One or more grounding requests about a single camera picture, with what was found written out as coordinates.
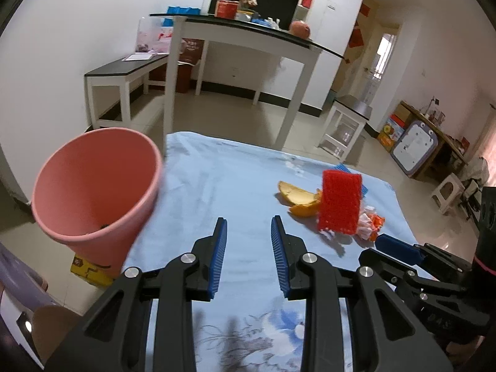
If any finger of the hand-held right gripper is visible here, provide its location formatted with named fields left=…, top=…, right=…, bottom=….
left=374, top=234, right=471, bottom=270
left=358, top=249, right=427, bottom=293

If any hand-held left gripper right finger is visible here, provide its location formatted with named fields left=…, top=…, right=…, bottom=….
left=270, top=215, right=454, bottom=372

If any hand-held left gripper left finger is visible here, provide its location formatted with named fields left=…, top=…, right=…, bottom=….
left=44, top=217, right=228, bottom=372

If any orange white plastic bag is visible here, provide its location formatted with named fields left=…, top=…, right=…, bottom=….
left=320, top=205, right=386, bottom=243

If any orange peel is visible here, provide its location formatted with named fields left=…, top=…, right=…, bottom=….
left=276, top=180, right=322, bottom=206
left=289, top=190, right=322, bottom=218

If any red scrub sponge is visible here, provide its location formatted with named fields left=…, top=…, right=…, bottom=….
left=317, top=170, right=364, bottom=235

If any blue foam net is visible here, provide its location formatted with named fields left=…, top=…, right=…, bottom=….
left=335, top=164, right=369, bottom=196

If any pink plastic bucket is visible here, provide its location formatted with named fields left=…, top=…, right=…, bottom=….
left=31, top=127, right=163, bottom=280

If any small white plastic stool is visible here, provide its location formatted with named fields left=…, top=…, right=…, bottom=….
left=431, top=173, right=466, bottom=215

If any light blue floral blanket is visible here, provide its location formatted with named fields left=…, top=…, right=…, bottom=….
left=124, top=131, right=435, bottom=372

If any children's drawing board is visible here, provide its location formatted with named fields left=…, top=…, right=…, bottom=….
left=389, top=121, right=439, bottom=177

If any colourful cardboard box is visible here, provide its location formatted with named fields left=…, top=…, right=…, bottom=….
left=377, top=113, right=407, bottom=153

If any wooden desk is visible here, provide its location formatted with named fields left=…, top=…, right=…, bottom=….
left=399, top=100, right=469, bottom=181

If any yellow cardboard box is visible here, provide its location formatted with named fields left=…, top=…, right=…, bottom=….
left=70, top=254, right=117, bottom=289

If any white stool with dark top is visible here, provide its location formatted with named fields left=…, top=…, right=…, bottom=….
left=318, top=95, right=374, bottom=163

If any lavender plastic stool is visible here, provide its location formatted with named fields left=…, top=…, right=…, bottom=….
left=0, top=242, right=49, bottom=311

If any white appliance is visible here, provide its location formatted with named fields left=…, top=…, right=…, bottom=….
left=0, top=287, right=43, bottom=369

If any dark red box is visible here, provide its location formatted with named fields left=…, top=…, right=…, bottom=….
left=176, top=38, right=205, bottom=94

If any white bench with dark top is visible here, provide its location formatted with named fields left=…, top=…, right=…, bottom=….
left=84, top=52, right=171, bottom=130

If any white table with glass top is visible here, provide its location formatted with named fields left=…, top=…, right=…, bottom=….
left=149, top=11, right=345, bottom=152

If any pomegranate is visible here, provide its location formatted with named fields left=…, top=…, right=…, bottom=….
left=289, top=20, right=312, bottom=40

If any pink plastic bag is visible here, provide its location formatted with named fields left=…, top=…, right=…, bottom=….
left=136, top=17, right=175, bottom=54

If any red tin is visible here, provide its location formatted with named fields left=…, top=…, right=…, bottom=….
left=215, top=0, right=240, bottom=19

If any black monitor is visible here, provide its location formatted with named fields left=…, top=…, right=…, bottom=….
left=208, top=0, right=302, bottom=32

